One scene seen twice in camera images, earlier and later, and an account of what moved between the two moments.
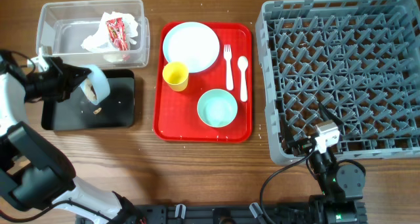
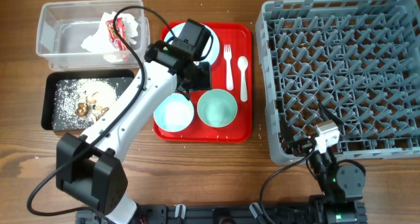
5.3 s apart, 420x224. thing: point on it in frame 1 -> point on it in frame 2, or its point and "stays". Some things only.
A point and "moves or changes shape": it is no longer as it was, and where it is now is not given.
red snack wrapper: [117, 31] stays
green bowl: [216, 108] stays
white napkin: [100, 41] stays
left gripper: [65, 74] -> [205, 81]
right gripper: [302, 146] stays
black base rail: [226, 213] stays
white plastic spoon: [243, 63] stays
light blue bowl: [96, 87] -> [174, 113]
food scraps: [92, 92] moves or changes shape
